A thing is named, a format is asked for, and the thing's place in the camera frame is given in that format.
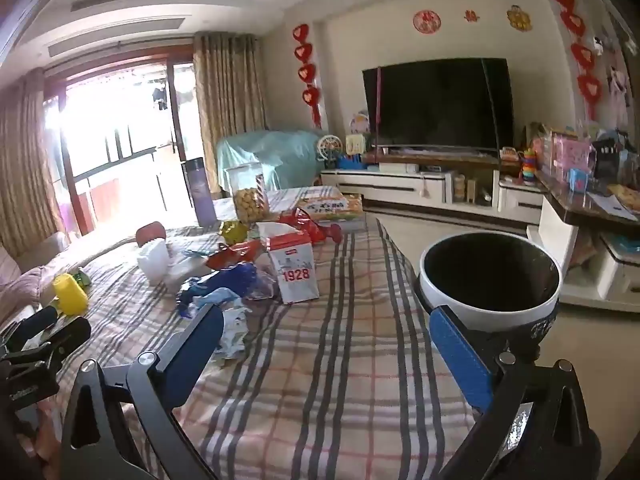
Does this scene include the beige curtain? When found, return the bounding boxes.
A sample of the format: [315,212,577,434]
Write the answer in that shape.
[192,32,268,196]
[0,67,66,256]

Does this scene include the black television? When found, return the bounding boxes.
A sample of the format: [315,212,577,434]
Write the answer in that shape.
[362,58,516,153]

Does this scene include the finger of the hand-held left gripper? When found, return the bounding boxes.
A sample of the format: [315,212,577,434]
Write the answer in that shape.
[0,304,60,357]
[4,316,92,377]

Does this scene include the white tissue paper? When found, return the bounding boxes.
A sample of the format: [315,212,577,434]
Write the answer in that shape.
[167,255,211,281]

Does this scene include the plaid blanket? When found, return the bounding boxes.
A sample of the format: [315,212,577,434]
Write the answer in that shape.
[0,187,476,480]

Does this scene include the white ferris wheel toy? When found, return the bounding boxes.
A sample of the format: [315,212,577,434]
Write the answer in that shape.
[317,133,346,171]

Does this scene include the yellow toy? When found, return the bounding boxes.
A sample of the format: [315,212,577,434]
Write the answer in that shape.
[52,274,90,317]

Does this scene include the white plastic bag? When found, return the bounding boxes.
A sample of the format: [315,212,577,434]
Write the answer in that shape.
[136,237,171,286]

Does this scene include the clear cookie jar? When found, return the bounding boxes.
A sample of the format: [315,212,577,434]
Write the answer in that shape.
[226,162,271,225]

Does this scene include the yellow patterned tray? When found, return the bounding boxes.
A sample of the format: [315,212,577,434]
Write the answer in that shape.
[605,183,640,208]

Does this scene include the red plastic wrapper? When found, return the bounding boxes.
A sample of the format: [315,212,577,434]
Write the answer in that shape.
[205,240,266,271]
[277,207,343,246]

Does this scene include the red apple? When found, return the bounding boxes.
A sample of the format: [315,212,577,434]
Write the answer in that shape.
[136,221,166,248]

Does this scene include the flat yellow snack box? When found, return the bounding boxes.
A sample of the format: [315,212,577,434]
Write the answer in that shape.
[292,186,365,223]

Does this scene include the gold figure wall sticker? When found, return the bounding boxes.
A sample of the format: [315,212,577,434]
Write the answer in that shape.
[506,5,533,32]

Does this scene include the white television cabinet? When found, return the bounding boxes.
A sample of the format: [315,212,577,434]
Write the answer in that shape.
[320,152,546,226]

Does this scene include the pink toy box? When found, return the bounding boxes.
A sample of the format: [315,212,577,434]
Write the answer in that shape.
[550,132,596,181]

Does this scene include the white blue paper bag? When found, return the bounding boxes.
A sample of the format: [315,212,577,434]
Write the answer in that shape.
[212,305,253,361]

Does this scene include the round red paper cutting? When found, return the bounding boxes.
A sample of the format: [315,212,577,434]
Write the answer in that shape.
[413,9,441,36]

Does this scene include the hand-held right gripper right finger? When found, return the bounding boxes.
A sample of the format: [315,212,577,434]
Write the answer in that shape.
[429,304,603,480]

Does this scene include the white 1928 paper bag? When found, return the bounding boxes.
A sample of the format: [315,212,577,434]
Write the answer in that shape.
[257,222,321,306]

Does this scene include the purple bottle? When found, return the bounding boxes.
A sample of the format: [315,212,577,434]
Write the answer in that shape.
[185,157,218,226]

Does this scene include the blue plastic packaging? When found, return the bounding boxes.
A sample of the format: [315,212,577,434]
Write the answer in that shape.
[175,262,273,318]

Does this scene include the armchair under teal cloth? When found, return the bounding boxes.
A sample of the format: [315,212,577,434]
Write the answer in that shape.
[216,129,331,193]

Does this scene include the white round bin black liner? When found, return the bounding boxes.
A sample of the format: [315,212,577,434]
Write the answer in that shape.
[414,231,562,361]

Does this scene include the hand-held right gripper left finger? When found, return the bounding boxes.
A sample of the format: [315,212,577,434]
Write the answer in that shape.
[59,304,225,480]

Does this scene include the white paper sheet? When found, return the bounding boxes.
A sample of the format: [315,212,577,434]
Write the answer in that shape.
[590,192,638,221]

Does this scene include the red heart wall hanging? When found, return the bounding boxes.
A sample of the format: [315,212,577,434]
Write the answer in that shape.
[548,0,603,121]
[292,22,323,128]

